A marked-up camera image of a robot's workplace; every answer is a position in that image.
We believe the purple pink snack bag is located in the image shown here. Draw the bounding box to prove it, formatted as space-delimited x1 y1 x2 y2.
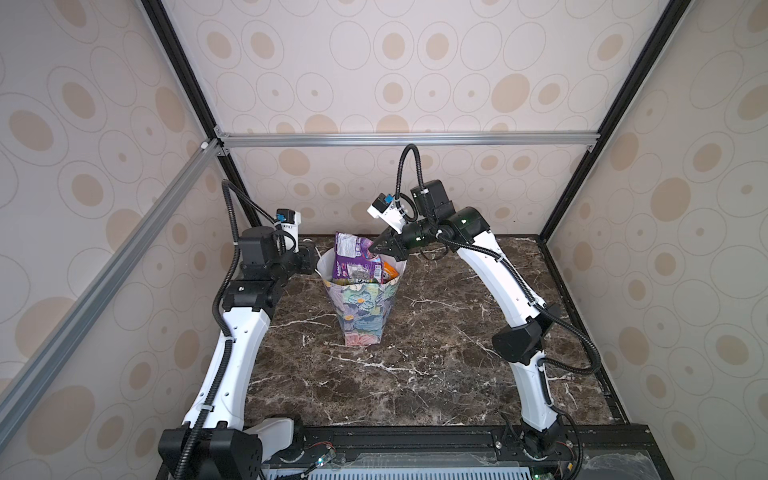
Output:
332 232 383 284

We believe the floral paper bag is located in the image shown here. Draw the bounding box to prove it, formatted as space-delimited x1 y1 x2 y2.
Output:
317 249 407 347

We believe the orange snack bag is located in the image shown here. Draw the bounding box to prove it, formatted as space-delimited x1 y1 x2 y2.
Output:
381 260 399 284

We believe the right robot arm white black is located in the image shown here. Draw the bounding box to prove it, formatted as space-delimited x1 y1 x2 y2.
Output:
367 180 558 434

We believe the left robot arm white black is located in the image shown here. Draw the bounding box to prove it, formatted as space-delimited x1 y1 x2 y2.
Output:
158 223 318 479

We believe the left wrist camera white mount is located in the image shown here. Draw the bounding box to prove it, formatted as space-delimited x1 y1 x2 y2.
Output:
275 208 302 253

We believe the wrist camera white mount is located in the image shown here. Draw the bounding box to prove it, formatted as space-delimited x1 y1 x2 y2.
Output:
275 208 302 253
367 193 407 234

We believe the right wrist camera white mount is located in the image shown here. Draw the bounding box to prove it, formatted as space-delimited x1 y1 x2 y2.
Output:
367 193 407 234

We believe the silver aluminium rail back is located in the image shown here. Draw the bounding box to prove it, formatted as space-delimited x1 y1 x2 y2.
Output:
221 130 600 148

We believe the silver aluminium rail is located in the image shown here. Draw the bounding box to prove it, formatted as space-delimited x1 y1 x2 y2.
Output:
1 138 222 449
221 130 600 148

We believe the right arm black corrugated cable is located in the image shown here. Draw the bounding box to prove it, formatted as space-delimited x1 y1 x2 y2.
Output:
394 143 603 480

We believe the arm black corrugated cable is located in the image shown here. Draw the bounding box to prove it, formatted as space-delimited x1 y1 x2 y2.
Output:
171 178 298 480
394 143 603 480

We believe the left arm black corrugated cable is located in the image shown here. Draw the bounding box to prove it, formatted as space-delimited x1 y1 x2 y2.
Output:
171 178 298 480

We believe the black corner frame post left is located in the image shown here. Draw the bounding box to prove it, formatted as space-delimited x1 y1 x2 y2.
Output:
139 0 247 193

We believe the black corner frame post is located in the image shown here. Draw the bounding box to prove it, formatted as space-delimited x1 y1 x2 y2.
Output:
139 0 247 193
538 0 694 245

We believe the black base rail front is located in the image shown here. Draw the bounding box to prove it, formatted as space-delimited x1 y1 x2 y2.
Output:
155 422 676 480

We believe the black corner frame post right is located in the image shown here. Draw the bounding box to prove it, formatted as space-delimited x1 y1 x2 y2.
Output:
538 0 694 245

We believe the silver aluminium rail left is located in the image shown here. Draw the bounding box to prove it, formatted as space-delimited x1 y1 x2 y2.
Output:
1 138 222 449

